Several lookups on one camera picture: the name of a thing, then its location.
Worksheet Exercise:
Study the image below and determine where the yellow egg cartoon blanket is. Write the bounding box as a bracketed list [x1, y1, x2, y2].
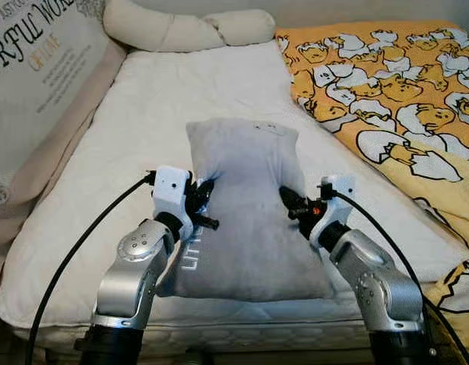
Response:
[274, 21, 469, 351]

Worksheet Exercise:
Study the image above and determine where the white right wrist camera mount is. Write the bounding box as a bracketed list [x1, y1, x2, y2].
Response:
[309, 175, 357, 248]

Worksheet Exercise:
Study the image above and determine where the white quilted mattress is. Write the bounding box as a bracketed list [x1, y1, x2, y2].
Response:
[0, 40, 469, 335]

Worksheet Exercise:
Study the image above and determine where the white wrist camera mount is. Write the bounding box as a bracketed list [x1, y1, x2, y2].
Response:
[309, 175, 357, 248]
[151, 165, 195, 221]

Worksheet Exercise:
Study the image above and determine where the grey plush pillow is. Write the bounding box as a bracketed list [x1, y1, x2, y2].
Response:
[157, 118, 335, 301]

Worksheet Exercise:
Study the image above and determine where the beige padded bed bumper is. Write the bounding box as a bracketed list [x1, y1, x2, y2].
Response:
[0, 38, 128, 259]

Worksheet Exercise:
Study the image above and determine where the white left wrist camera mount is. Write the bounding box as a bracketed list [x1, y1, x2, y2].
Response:
[151, 165, 195, 221]

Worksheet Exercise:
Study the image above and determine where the long cream bolster pillow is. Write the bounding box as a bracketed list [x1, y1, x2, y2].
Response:
[103, 0, 277, 52]

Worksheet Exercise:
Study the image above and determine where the grey cushion with printed text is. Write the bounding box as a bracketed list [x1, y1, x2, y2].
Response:
[0, 0, 113, 172]

